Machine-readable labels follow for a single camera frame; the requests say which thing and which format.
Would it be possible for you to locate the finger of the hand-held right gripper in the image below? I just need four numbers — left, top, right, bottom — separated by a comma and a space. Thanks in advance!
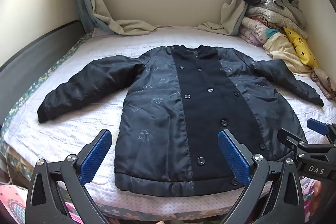
307, 118, 336, 146
277, 128, 309, 153

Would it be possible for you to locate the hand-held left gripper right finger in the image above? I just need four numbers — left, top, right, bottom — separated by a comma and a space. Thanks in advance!
218, 130, 305, 224

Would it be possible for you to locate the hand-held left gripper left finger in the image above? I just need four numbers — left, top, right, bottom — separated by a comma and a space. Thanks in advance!
25, 129, 113, 224

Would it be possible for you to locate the black padded jacket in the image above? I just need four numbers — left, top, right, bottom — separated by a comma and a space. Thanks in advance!
37, 44, 324, 194

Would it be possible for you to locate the bed with white quilted cover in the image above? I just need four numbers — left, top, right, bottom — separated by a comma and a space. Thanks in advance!
0, 25, 336, 222

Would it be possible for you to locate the brown knitted cloth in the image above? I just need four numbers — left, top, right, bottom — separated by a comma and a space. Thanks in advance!
311, 67, 336, 102

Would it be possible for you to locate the yellow printed pillow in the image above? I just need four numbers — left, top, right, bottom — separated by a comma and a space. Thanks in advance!
283, 27, 319, 68

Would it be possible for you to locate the cream cloth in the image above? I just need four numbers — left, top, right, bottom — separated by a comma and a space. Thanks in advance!
263, 32, 313, 75

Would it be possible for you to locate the pink floral fabric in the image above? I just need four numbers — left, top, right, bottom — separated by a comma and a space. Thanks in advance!
0, 184, 87, 224

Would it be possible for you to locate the light purple floral quilt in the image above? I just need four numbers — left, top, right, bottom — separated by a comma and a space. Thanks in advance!
238, 24, 266, 47

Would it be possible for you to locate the dark patterned quilt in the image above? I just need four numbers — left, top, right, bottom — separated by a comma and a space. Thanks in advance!
242, 15, 283, 33

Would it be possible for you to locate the dark grey bed board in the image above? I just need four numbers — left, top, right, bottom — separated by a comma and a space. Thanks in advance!
0, 20, 87, 130

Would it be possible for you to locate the grey garment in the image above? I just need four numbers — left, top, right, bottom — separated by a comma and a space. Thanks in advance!
261, 0, 300, 14

